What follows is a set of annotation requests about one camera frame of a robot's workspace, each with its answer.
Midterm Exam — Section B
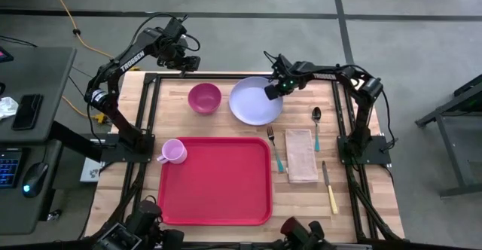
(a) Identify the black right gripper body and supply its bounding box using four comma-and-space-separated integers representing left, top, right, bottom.
264, 53, 304, 101

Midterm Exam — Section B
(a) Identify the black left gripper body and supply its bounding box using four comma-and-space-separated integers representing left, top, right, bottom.
157, 35, 202, 73

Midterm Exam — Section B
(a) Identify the magenta bowl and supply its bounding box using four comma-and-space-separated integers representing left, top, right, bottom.
187, 82, 222, 115

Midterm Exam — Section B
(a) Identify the lavender plate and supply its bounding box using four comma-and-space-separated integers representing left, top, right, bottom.
228, 76, 284, 127

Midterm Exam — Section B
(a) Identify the spoon with teal handle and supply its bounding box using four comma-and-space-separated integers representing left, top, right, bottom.
311, 106, 322, 152

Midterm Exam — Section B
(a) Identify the fork with teal handle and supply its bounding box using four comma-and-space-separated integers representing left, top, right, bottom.
266, 125, 285, 174

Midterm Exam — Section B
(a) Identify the beige cloth napkin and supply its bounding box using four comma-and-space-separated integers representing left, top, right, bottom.
284, 128, 319, 184

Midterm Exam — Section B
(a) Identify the light pink mug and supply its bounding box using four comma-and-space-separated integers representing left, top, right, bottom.
156, 139, 188, 165

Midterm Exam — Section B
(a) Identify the red plastic tray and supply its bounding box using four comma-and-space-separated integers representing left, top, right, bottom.
157, 136, 273, 227

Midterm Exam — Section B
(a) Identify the grey desk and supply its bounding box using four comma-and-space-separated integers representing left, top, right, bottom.
0, 46, 78, 236

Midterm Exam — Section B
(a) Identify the white printed box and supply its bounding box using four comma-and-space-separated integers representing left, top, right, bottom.
79, 157, 103, 184

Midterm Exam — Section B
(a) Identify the black metal cart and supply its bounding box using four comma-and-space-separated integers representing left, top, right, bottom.
415, 73, 482, 199

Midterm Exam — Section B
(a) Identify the black phone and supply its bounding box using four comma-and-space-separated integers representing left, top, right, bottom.
11, 93, 44, 132

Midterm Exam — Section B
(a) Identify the black crossbar with silver brackets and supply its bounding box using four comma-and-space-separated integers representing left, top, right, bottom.
0, 238, 482, 250

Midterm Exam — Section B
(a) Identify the device with pink screen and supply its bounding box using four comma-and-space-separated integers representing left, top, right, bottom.
0, 46, 15, 64

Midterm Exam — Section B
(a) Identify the white crumpled tissue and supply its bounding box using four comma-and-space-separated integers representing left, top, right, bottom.
0, 96, 19, 121

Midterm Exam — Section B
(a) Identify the black computer mouse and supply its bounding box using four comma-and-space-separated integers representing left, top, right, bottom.
21, 161, 50, 199

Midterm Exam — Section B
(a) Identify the backlit keyboard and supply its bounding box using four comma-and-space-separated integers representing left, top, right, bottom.
0, 148, 23, 189

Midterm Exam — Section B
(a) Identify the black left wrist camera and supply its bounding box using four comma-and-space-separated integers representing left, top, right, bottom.
164, 16, 188, 37

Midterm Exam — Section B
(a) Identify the black aluminium table frame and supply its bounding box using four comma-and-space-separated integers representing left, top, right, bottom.
85, 71, 407, 243

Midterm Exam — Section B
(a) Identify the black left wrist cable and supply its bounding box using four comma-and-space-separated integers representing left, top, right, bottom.
127, 12, 201, 53

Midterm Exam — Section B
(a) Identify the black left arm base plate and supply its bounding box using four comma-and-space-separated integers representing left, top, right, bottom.
100, 133, 156, 164

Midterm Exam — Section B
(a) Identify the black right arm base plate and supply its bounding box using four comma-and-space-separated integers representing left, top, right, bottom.
337, 135, 392, 166

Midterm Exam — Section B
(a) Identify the yellow cable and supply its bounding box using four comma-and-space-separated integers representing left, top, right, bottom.
41, 0, 141, 125

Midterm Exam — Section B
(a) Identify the knife with yellow handle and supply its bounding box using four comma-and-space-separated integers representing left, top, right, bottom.
322, 160, 339, 215

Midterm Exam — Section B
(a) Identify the thin black floor cable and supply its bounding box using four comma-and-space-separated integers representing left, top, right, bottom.
0, 35, 38, 48

